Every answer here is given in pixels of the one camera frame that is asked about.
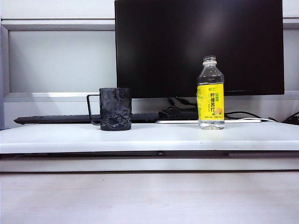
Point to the silver monitor stand base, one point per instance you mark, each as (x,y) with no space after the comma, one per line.
(182,121)

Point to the white raised board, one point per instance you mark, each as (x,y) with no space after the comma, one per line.
(163,137)

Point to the black computer monitor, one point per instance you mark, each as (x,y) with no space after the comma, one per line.
(163,46)

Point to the black computer keyboard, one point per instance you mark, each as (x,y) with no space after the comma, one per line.
(58,118)

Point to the grey aluminium partition frame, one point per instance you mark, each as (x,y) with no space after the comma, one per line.
(58,25)
(2,70)

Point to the dark textured glass mug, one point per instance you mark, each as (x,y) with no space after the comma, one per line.
(115,109)

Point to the clear bottle yellow label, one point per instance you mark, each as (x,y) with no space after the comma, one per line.
(210,102)

